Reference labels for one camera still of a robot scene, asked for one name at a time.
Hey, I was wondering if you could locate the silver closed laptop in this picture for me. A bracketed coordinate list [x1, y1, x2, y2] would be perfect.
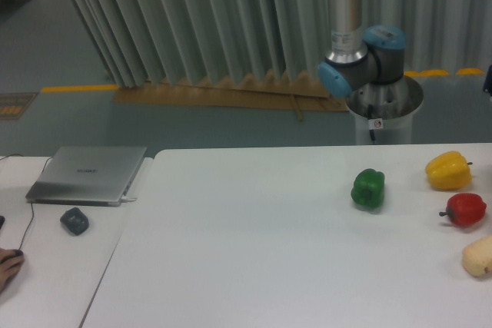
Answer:
[25, 146, 147, 206]

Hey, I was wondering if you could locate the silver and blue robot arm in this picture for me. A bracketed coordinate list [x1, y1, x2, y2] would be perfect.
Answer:
[317, 0, 491, 98]

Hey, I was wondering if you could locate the thin black mouse cable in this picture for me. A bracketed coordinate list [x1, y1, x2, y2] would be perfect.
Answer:
[0, 154, 52, 250]

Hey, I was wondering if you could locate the person's bare hand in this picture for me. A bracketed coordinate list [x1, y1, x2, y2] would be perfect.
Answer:
[0, 248, 25, 292]

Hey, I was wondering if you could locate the green bell pepper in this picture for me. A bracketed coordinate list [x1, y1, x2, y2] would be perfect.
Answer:
[351, 168, 385, 211]

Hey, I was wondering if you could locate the black object at right edge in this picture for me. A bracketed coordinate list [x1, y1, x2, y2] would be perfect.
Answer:
[483, 65, 492, 97]

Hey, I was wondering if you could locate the black cable on pedestal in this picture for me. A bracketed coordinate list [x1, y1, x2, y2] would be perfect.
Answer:
[367, 103, 377, 146]

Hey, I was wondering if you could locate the red bell pepper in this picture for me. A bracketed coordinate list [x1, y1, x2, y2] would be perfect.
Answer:
[439, 193, 487, 227]

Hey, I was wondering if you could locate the brown cardboard sheet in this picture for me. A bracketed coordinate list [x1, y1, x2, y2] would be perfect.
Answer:
[113, 72, 347, 121]

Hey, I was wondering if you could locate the yellow bell pepper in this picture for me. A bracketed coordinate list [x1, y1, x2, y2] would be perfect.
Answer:
[425, 151, 472, 191]

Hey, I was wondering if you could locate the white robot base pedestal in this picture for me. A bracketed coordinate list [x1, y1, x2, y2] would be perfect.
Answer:
[346, 76, 424, 145]

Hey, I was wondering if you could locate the grey-green pleated curtain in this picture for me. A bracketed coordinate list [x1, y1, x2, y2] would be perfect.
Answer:
[71, 0, 491, 88]

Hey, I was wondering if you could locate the dark grey earbuds case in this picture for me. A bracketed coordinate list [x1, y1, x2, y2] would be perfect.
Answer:
[60, 207, 90, 236]

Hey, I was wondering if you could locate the beige bread loaf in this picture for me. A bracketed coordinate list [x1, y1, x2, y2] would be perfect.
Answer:
[462, 236, 491, 277]

